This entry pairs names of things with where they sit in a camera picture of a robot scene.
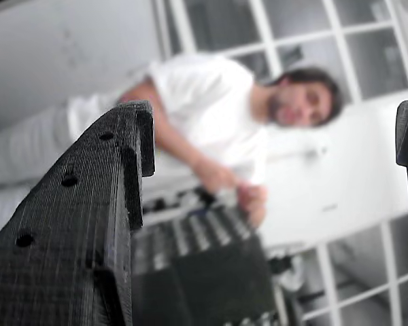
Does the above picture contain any bare forearm of person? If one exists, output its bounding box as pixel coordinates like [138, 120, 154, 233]
[185, 145, 248, 196]

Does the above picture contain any person's bare hand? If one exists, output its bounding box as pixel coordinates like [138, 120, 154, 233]
[235, 182, 270, 229]

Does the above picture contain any person in light clothing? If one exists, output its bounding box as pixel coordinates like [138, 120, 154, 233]
[65, 54, 345, 191]

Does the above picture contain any white window frame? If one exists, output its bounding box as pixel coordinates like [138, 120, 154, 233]
[268, 213, 408, 326]
[152, 0, 408, 103]

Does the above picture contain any black ribbed device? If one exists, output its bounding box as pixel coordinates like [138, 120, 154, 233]
[131, 188, 288, 326]

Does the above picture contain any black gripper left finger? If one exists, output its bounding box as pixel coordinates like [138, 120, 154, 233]
[0, 100, 156, 326]

